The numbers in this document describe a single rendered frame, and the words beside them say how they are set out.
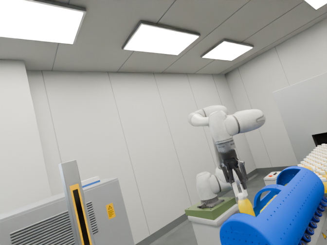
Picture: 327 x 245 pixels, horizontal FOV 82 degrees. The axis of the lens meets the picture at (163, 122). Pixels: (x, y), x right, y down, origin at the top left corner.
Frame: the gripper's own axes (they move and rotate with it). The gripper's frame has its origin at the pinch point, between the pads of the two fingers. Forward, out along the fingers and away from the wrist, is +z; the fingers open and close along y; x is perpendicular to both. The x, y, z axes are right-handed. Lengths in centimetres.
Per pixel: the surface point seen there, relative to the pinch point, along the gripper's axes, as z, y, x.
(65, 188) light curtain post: -26, -30, -70
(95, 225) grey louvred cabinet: 26, -151, -29
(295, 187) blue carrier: 13.6, 9.9, 40.8
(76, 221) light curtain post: -13, -30, -69
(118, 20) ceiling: -206, -132, 50
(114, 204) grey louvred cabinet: 15, -150, -6
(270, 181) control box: 27, -28, 93
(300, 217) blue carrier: 22.5, 14.6, 22.4
